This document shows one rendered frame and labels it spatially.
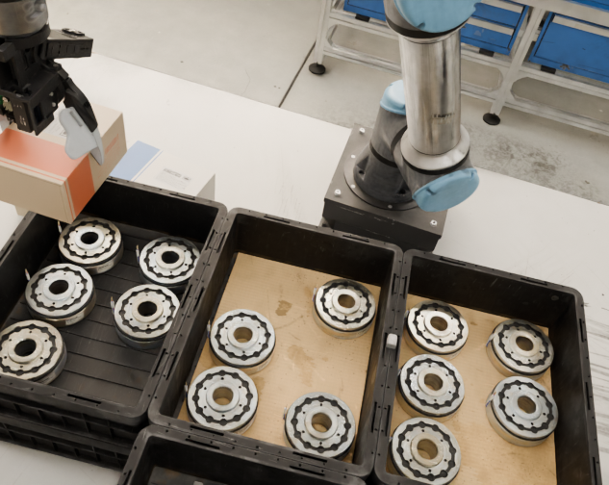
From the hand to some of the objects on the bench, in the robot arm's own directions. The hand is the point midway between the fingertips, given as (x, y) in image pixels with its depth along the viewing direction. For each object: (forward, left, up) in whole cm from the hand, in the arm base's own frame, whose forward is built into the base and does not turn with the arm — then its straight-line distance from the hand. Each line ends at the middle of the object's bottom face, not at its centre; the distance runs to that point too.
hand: (56, 145), depth 87 cm
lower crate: (-7, -10, -39) cm, 41 cm away
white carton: (+27, +5, -41) cm, 50 cm away
